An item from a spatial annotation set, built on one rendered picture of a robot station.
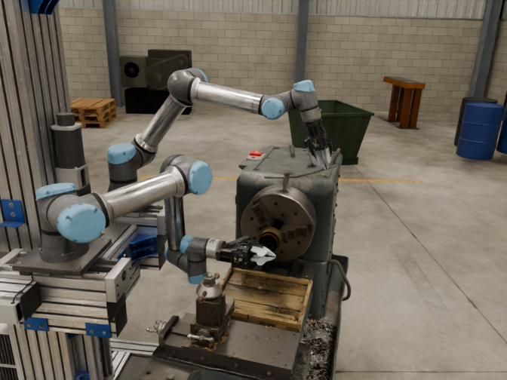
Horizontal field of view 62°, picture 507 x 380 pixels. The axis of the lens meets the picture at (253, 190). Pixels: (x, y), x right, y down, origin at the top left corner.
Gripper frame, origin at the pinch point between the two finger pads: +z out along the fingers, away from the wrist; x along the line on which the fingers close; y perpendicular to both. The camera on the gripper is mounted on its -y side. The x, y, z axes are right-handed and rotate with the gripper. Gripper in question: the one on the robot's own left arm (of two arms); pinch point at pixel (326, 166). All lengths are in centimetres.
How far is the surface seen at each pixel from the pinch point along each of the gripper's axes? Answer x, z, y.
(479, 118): 153, 128, -589
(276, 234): -22.4, 17.4, 20.1
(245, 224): -38.7, 15.1, 8.7
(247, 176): -37.7, -1.4, -9.1
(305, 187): -12.6, 9.4, -7.8
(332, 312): -20, 79, -16
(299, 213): -14.1, 15.1, 8.5
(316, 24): -110, -123, -992
